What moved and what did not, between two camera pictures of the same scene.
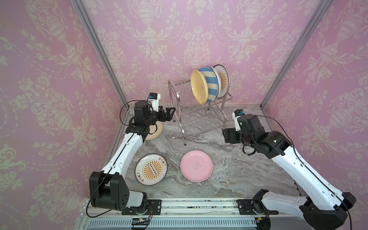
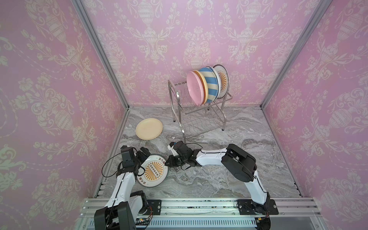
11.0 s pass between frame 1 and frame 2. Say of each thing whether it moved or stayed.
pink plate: moved
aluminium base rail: stayed
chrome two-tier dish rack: stayed
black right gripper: moved
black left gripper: moved
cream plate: stayed
